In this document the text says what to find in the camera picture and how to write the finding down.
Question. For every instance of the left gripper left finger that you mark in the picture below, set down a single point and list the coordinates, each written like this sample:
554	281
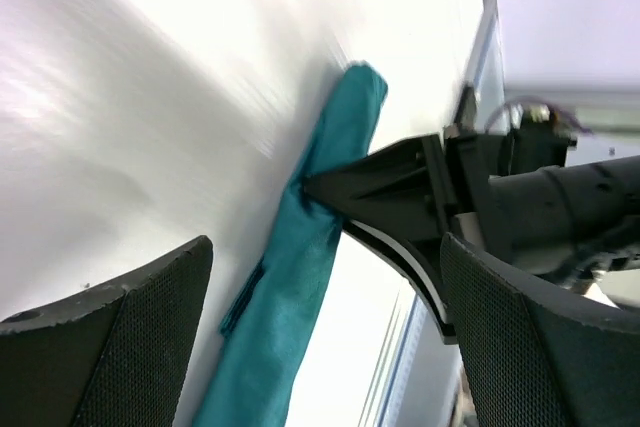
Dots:
115	354

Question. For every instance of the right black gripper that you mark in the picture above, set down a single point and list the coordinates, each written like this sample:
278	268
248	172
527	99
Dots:
510	188

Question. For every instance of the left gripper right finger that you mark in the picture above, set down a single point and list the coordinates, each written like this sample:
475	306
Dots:
534	353

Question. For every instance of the teal cloth napkin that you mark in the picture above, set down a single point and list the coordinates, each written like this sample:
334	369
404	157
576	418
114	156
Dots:
268	327

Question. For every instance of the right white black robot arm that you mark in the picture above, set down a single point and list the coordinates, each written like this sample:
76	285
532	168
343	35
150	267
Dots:
605	195

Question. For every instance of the white slotted cable duct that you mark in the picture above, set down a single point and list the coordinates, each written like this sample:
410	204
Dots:
391	373

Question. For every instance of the right aluminium frame post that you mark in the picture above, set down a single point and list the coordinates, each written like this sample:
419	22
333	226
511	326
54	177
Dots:
485	71

